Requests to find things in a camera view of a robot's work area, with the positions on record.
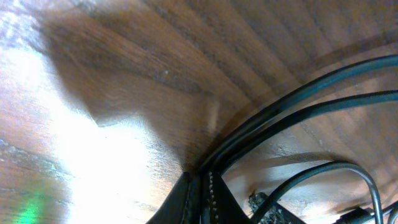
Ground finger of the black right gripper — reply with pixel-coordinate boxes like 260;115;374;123
248;192;305;224

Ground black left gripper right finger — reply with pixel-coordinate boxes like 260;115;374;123
203;172;250;224

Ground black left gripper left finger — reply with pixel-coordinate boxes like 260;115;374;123
147;172;192;224

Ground black blue-tip USB cable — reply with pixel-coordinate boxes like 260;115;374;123
186;55;398;224

